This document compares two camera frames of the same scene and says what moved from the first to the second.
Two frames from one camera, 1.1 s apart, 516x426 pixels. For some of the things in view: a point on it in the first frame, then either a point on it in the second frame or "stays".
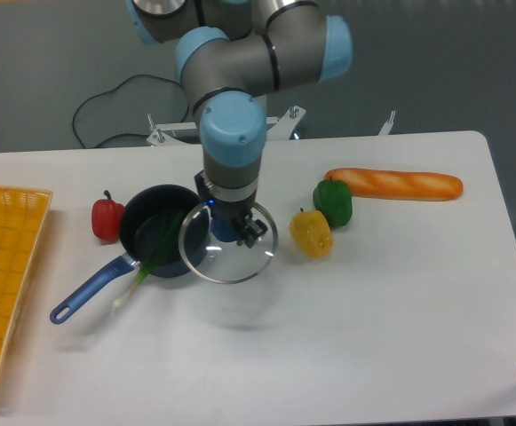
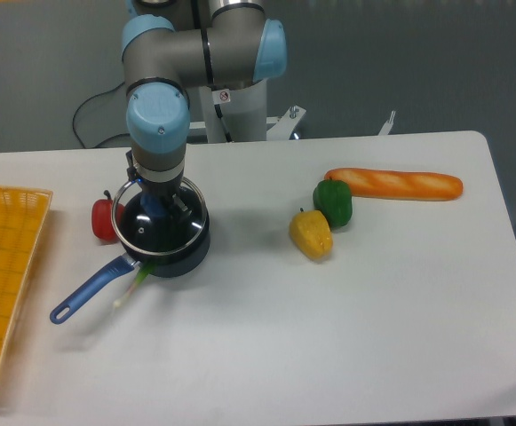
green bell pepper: (333, 199) stays
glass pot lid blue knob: (225, 262) to (146, 224)
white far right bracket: (385, 129) stays
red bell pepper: (106, 218) stays
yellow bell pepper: (312, 232) stays
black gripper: (238, 209) to (172, 187)
